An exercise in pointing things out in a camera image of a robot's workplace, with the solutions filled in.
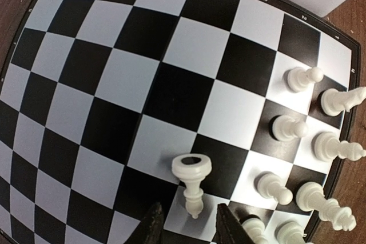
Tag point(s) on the white bishop chess piece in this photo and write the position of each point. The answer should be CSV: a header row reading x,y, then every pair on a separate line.
x,y
290,233

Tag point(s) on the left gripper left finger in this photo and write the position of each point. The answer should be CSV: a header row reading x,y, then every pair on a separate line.
x,y
150,228

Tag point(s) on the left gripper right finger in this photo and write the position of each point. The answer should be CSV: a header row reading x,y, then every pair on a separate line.
x,y
228,228

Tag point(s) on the white queen chess piece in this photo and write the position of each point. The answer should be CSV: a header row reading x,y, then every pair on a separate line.
x,y
310,196

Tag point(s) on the black grey chess board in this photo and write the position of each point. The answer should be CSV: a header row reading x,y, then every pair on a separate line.
x,y
99,96

